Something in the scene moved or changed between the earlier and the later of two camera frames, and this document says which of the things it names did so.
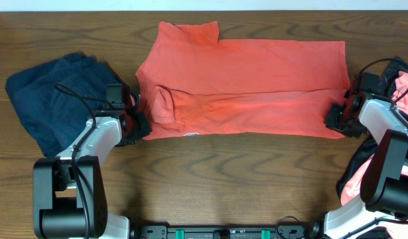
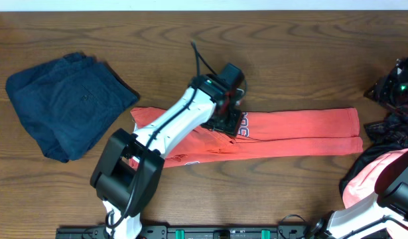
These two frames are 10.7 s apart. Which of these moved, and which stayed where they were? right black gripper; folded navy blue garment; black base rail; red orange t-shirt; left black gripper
Moved: left black gripper; right black gripper; red orange t-shirt
Stayed: folded navy blue garment; black base rail
